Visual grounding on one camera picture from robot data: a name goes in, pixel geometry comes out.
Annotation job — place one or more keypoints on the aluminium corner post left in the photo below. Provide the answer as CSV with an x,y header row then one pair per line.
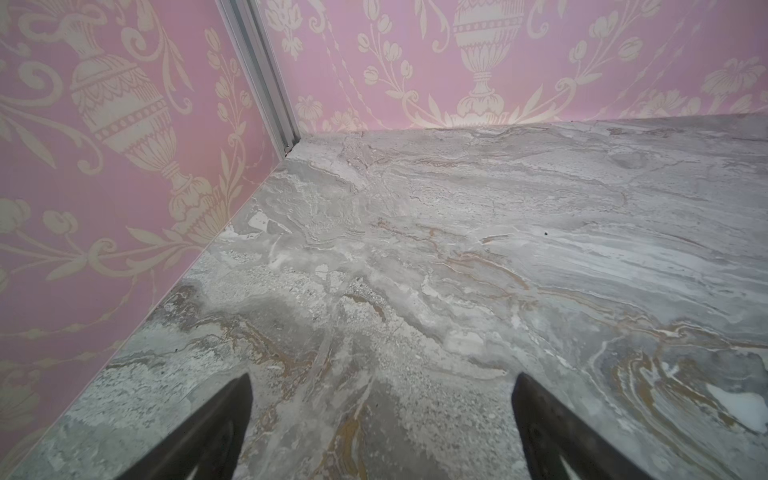
x,y
249,35

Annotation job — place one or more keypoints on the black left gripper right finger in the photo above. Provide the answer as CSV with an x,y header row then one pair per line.
x,y
557,444

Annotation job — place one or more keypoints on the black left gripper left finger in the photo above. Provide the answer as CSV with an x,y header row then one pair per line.
x,y
207,445

